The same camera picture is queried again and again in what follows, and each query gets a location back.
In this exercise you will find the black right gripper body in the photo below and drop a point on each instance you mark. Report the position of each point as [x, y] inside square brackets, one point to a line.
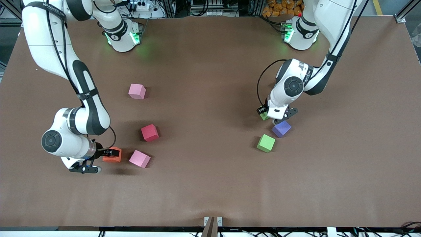
[100, 152]

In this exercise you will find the orange foam cube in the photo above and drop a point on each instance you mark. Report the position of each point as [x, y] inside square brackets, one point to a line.
[113, 159]

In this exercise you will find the green foam cube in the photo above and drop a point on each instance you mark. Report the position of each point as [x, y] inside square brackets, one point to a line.
[264, 117]
[265, 143]

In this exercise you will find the purple foam cube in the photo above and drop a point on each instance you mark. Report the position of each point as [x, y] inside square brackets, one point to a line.
[282, 129]

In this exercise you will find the red foam cube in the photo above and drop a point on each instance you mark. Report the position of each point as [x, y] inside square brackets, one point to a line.
[149, 133]

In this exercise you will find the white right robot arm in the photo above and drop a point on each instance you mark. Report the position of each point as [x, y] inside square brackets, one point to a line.
[88, 112]

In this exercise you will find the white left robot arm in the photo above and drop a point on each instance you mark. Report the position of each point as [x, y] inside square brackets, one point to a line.
[292, 86]

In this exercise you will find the pale pink foam cube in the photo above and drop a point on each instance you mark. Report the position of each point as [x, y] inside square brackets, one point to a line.
[136, 92]

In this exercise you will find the brown table cover sheet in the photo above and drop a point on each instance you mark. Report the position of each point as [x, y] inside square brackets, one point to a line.
[230, 181]

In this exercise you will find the bag of orange items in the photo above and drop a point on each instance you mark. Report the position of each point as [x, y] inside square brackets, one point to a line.
[279, 8]

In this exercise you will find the silver equipment rack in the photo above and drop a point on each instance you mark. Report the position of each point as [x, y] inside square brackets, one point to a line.
[213, 13]

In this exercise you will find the white label tag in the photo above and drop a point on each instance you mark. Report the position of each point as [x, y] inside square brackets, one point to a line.
[332, 232]

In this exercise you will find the white power strip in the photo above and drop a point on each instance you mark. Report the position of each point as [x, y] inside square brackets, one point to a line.
[144, 7]

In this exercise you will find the metal bracket with brown post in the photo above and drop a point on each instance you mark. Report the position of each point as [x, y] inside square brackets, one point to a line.
[210, 228]

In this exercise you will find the aluminium frame profile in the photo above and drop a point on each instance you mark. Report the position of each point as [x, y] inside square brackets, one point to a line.
[403, 14]
[11, 10]

